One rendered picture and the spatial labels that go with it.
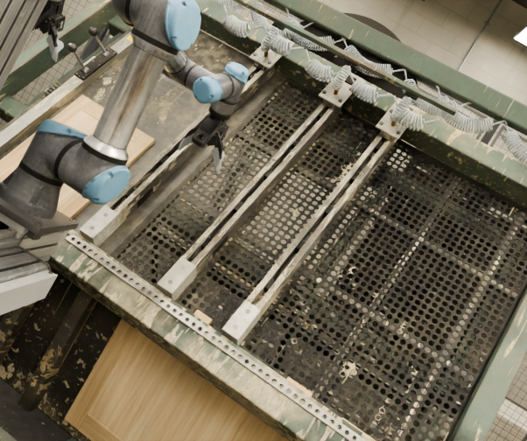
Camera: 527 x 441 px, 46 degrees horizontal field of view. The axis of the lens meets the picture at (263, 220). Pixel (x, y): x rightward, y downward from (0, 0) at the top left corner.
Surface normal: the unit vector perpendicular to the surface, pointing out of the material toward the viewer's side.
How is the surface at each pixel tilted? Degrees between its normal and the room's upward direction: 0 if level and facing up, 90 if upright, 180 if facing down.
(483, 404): 54
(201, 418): 90
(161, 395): 90
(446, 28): 90
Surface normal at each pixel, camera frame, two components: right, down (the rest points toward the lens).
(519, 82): -0.11, 0.05
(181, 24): 0.86, 0.39
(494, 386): 0.07, -0.54
